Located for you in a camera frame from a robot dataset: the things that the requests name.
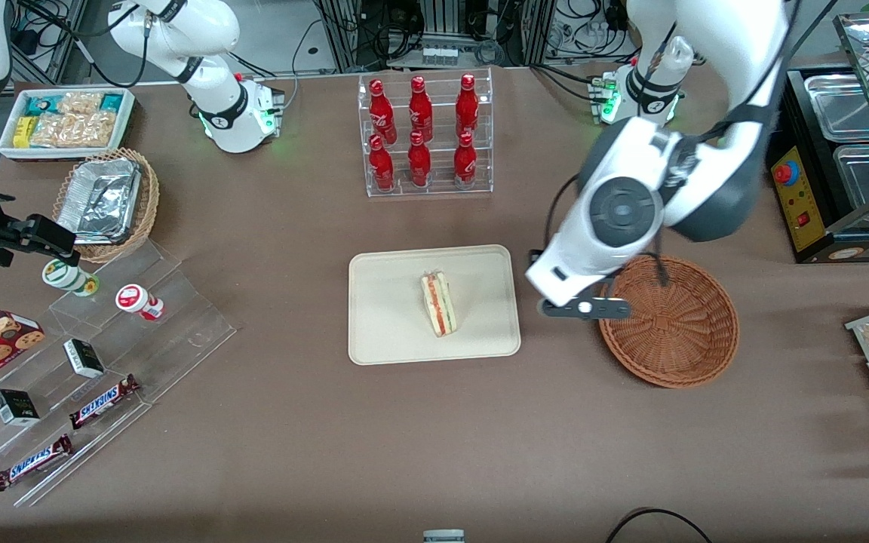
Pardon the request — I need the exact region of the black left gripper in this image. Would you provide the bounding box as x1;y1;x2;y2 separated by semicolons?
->
540;298;632;320

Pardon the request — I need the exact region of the triangle sandwich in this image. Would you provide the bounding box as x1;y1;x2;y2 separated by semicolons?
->
420;271;459;338

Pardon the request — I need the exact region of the round brown wicker basket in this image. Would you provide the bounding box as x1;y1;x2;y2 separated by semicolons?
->
598;255;740;388

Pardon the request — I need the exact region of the oval tan wicker basket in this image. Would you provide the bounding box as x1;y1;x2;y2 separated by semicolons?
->
52;148;161;264

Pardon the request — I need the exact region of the beige plastic tray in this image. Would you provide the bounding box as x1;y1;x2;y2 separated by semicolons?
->
349;244;521;366

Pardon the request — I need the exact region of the green white yogurt bottle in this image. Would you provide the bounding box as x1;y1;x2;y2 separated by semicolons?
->
42;259;100;297

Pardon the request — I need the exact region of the white snack bin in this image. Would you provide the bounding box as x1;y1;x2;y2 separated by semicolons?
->
0;87;136;162

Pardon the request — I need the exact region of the small black box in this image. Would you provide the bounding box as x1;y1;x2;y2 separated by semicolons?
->
63;339;106;379
0;388;41;427

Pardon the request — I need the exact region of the stack of foil trays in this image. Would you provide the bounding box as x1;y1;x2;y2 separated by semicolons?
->
56;157;142;245

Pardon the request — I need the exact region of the red white yogurt bottle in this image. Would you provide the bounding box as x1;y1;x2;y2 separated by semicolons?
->
115;284;165;322

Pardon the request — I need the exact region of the large clear cracker bag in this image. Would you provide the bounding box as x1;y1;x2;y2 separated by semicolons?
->
30;112;118;149

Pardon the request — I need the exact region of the red cola bottle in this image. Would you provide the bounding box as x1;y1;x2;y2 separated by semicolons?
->
368;134;395;191
453;131;477;188
369;78;398;144
408;75;434;141
407;131;432;188
456;73;480;138

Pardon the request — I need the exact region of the clear acrylic bottle rack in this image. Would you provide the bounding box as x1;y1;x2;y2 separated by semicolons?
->
358;68;494;198

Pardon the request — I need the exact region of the Snickers chocolate bar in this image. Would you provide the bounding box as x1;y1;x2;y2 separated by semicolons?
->
69;374;141;431
0;434;74;492

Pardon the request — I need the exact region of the small clear cracker bag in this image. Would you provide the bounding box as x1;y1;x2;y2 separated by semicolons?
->
57;90;104;115

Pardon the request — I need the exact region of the clear acrylic stepped display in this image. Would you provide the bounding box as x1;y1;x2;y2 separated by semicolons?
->
0;238;238;508

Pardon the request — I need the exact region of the black food warmer cabinet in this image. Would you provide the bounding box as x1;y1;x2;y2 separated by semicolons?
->
769;11;869;265

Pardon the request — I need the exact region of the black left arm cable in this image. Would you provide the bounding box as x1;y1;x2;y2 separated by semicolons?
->
546;0;799;287

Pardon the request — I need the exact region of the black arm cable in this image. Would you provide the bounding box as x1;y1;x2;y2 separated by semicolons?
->
546;0;799;287
12;0;150;88

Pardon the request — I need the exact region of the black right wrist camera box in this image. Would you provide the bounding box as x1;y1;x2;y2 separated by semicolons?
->
0;215;77;267

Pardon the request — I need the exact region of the black looped cable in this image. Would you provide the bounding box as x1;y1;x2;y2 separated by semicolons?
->
606;508;714;543

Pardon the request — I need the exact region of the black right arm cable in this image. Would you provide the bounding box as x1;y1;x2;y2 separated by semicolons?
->
12;0;150;88

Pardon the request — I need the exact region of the aluminium frame rack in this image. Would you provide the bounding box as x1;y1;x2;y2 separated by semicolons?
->
314;0;557;73

